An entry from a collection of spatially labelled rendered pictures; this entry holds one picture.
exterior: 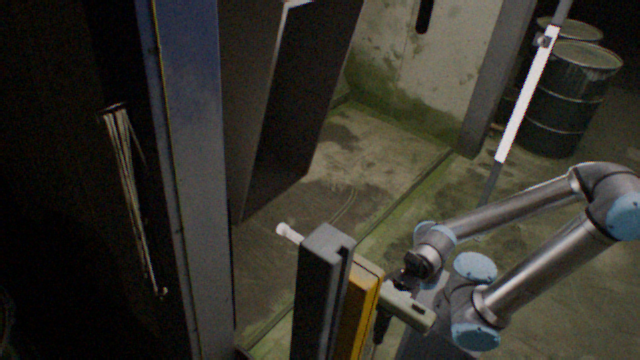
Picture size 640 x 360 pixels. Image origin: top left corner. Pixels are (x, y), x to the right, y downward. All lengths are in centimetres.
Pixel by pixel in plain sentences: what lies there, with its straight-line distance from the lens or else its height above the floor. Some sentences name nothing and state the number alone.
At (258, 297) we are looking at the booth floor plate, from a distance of 254.
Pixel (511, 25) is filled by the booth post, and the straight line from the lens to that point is 351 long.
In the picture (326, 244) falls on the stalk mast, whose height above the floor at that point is 164.
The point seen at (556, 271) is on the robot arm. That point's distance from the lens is 143.
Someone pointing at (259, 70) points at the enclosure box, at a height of 136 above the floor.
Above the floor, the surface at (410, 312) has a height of 120.
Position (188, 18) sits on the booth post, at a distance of 92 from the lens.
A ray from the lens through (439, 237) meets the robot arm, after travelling 136.
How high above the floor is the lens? 208
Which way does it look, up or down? 38 degrees down
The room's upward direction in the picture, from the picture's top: 6 degrees clockwise
